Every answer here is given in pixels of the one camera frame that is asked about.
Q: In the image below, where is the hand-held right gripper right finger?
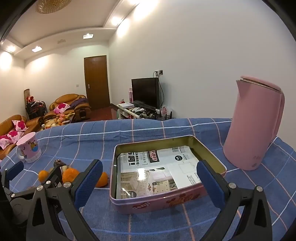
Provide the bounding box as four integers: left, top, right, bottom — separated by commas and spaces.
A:
196, 160, 273, 241

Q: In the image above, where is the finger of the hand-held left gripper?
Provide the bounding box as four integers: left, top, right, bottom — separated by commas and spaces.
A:
2, 161, 25, 193
43, 166, 63, 189

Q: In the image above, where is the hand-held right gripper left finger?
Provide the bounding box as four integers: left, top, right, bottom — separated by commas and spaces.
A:
26, 159, 109, 241

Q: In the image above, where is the orange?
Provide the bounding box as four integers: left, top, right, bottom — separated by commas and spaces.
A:
95, 171, 109, 188
62, 168, 80, 182
38, 170, 50, 182

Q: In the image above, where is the pink tin box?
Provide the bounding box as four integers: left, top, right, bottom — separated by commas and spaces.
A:
109, 135, 227, 214

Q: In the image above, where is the pink cartoon mug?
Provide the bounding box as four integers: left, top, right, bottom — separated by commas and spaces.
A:
16, 132, 42, 163

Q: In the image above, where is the pink flower pillow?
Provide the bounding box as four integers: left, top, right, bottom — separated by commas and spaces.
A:
54, 103, 70, 114
12, 120, 28, 131
0, 136, 12, 150
7, 130, 23, 141

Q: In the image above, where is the blue plaid cloth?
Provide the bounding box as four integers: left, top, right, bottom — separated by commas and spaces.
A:
0, 118, 296, 241

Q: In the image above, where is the brown leather long sofa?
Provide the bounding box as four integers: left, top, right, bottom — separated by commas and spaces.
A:
0, 114, 43, 160

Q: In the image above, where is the printed paper sheet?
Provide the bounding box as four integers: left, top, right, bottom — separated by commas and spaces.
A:
117, 146, 204, 199

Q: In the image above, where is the cluttered coffee table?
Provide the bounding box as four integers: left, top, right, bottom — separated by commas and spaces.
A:
42, 111, 75, 130

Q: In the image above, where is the black rack with clothes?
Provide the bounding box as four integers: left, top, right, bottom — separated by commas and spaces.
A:
25, 100, 48, 120

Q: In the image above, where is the brown leather armchair sofa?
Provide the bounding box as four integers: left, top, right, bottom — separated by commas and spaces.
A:
43, 94, 91, 122

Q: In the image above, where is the pink electric kettle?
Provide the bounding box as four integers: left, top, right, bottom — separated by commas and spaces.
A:
223, 75, 285, 171

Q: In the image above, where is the purple blanket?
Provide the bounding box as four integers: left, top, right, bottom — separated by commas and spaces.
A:
69, 97, 88, 109

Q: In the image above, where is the white television stand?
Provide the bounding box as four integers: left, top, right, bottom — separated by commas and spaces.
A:
116, 103, 176, 121

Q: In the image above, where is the black router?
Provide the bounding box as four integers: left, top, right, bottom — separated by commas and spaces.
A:
156, 110, 173, 120

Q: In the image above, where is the wooden door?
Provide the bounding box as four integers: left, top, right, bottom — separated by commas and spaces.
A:
84, 55, 111, 110

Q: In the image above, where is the black television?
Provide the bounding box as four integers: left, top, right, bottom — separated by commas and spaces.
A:
131, 77, 160, 109

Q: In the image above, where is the crystal ceiling lamp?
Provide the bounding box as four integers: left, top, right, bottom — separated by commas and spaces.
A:
35, 0, 72, 14

